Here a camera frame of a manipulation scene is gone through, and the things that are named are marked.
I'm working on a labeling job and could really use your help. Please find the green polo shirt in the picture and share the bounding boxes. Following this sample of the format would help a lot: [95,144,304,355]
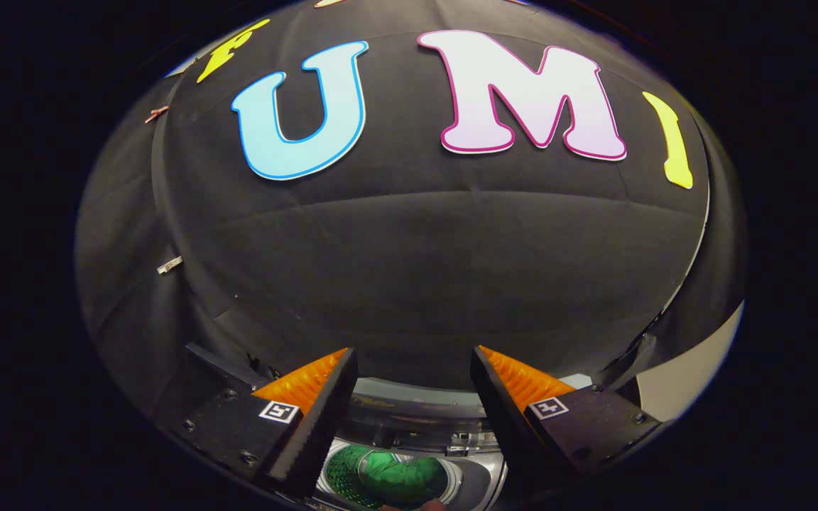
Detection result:
[324,444,452,509]

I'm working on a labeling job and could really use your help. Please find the black backdrop cloth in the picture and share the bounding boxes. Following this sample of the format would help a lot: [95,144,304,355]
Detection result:
[74,0,749,427]

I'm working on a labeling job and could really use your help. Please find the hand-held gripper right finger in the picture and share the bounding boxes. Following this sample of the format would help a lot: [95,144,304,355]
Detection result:
[469,345,664,498]

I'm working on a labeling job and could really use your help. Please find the grey top-load washing machine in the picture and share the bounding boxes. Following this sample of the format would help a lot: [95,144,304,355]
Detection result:
[185,334,658,511]

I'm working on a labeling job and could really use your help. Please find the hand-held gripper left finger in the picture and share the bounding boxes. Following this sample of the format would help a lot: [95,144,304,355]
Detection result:
[157,346,359,500]

